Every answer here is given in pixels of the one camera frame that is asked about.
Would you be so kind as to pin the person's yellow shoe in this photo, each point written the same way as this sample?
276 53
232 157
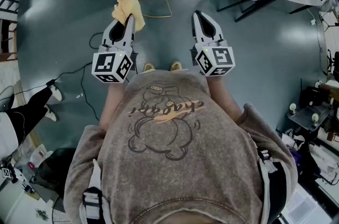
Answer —
149 67
176 66

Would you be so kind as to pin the white plastic container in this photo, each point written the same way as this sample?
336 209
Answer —
39 155

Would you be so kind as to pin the person's right forearm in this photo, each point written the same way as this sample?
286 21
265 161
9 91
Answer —
225 96

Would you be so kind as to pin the person's right yellow shoe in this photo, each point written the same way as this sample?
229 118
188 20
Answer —
176 66

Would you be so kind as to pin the white plastic bag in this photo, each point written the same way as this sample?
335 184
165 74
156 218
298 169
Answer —
324 164

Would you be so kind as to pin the yellow cloth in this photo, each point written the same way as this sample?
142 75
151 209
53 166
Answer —
128 7

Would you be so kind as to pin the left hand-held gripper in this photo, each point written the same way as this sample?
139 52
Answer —
106 64

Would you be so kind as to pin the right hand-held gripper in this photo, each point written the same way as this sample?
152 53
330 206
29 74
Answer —
223 57

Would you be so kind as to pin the small green plant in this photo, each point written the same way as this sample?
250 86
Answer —
42 214

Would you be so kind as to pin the black wheeled cart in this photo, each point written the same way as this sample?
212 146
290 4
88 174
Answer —
304 114

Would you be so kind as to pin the black power adapter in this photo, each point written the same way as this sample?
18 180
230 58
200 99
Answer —
50 82

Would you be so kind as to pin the person's left forearm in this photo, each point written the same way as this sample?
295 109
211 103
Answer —
111 101

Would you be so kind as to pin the black-edged white board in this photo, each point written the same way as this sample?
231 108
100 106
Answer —
304 204

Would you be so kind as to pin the person's left yellow shoe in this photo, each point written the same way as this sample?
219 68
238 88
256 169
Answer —
149 67

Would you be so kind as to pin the person's brown printed shirt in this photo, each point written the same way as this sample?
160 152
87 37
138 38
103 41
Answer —
180 164

